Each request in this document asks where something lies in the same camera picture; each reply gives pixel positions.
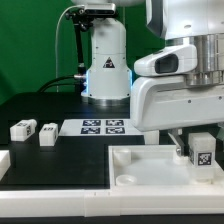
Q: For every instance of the white left fence piece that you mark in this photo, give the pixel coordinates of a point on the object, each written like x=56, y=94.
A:
x=4, y=162

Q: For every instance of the white front fence wall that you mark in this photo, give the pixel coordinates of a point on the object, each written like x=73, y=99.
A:
x=115, y=202

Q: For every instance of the white square table top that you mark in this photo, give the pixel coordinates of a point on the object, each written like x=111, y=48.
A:
x=157, y=165

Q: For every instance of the grey camera on mount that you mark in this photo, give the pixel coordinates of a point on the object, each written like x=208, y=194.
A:
x=100, y=9

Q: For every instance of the white sheet with markers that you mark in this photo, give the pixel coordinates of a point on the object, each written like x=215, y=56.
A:
x=98, y=127

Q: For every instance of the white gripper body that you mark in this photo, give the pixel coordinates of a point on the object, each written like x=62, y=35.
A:
x=167, y=102

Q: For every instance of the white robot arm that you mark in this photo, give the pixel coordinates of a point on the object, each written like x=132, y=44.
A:
x=178, y=22

